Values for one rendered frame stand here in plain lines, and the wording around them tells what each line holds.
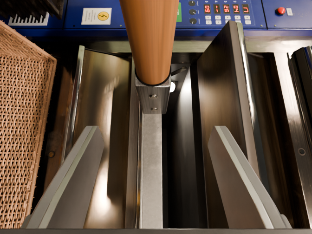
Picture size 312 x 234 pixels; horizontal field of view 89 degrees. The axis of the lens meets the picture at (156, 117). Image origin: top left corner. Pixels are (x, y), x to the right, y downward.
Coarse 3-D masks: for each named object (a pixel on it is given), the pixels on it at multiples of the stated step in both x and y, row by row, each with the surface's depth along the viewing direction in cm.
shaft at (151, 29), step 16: (128, 0) 7; (144, 0) 7; (160, 0) 7; (176, 0) 7; (128, 16) 8; (144, 16) 7; (160, 16) 7; (176, 16) 9; (128, 32) 9; (144, 32) 8; (160, 32) 8; (144, 48) 9; (160, 48) 10; (144, 64) 11; (160, 64) 11; (144, 80) 14; (160, 80) 14
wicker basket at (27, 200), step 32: (0, 32) 43; (32, 64) 53; (0, 96) 48; (0, 128) 46; (32, 128) 48; (0, 160) 44; (32, 160) 46; (0, 192) 43; (32, 192) 44; (0, 224) 41
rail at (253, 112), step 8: (240, 24) 45; (240, 32) 44; (240, 40) 43; (240, 48) 43; (248, 64) 42; (248, 72) 41; (248, 80) 40; (248, 88) 40; (248, 96) 39; (256, 112) 38; (256, 120) 38; (256, 128) 37; (256, 136) 37; (256, 144) 36; (256, 152) 36; (264, 160) 36; (264, 168) 35; (264, 176) 35; (264, 184) 34
